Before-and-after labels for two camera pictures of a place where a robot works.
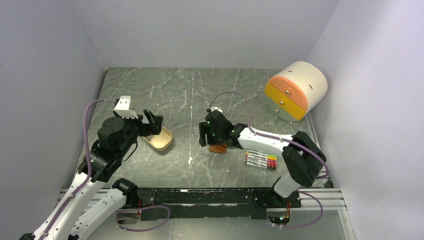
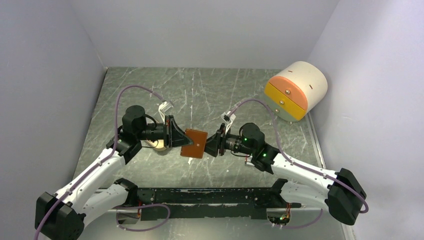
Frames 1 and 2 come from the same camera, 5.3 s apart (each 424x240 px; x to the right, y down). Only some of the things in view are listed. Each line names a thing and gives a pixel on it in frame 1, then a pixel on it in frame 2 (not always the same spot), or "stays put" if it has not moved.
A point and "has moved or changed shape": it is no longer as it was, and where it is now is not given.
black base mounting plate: x=212 y=204 stays put
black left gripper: x=155 y=123 to x=177 y=138
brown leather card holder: x=218 y=148 has moved or changed shape
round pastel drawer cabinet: x=296 y=89 stays put
